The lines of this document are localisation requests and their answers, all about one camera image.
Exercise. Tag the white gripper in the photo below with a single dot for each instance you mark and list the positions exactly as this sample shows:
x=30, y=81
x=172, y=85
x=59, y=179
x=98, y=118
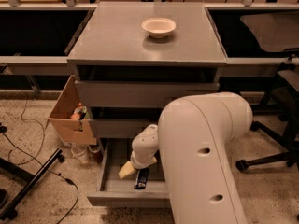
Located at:
x=139, y=162

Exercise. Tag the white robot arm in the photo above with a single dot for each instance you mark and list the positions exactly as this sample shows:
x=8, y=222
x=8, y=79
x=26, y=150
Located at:
x=190, y=137

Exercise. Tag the grey bottom drawer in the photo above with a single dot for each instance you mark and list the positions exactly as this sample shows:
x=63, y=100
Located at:
x=112, y=191

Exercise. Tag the grey drawer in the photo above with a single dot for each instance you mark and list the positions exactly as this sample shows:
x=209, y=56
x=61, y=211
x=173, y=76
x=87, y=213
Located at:
x=141, y=86
x=121, y=122
x=112, y=191

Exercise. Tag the grey middle drawer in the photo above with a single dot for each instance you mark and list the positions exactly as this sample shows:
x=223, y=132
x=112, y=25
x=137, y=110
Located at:
x=121, y=122

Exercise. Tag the grey top drawer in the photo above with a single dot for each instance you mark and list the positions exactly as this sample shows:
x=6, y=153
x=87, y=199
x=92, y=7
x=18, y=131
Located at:
x=141, y=86

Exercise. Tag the grey drawer cabinet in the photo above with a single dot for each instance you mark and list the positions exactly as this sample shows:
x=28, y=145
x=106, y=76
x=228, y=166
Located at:
x=133, y=58

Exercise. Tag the white plastic cups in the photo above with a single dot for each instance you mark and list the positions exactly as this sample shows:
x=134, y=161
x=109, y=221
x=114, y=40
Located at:
x=83, y=153

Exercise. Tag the brown cardboard box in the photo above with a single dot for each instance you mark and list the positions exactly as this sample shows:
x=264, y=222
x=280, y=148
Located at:
x=71, y=131

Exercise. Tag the items in cardboard box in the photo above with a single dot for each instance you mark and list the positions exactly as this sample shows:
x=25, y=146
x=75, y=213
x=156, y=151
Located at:
x=80, y=113

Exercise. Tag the black stand leg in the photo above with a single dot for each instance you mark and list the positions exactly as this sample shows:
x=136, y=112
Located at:
x=10, y=211

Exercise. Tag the white paper bowl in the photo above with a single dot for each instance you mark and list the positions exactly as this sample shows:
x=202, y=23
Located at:
x=158, y=27

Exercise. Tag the black office chair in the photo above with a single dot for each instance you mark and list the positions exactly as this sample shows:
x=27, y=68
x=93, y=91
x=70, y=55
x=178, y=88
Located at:
x=284, y=92

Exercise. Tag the grey metal bench frame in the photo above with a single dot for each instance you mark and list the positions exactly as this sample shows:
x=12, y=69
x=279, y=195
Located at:
x=34, y=61

